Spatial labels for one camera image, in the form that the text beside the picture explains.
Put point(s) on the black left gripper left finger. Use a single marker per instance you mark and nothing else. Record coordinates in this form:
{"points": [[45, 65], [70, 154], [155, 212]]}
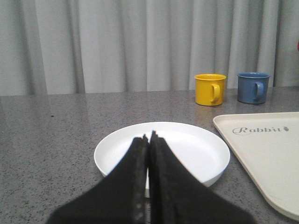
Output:
{"points": [[116, 199]]}

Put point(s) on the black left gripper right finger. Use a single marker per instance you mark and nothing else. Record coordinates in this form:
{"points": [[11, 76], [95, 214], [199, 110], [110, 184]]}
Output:
{"points": [[177, 197]]}

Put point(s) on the white round plate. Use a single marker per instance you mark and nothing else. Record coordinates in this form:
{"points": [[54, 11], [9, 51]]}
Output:
{"points": [[204, 154]]}

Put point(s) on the cream rabbit print tray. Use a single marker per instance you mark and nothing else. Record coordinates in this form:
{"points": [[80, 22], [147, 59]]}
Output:
{"points": [[267, 146]]}

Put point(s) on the yellow enamel mug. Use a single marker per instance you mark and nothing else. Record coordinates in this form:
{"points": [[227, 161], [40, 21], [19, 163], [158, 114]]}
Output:
{"points": [[209, 89]]}

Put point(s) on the blue enamel mug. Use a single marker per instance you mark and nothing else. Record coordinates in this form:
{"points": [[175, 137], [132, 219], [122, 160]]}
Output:
{"points": [[252, 87]]}

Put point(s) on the grey curtain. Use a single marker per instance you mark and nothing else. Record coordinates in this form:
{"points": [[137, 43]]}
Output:
{"points": [[93, 46]]}

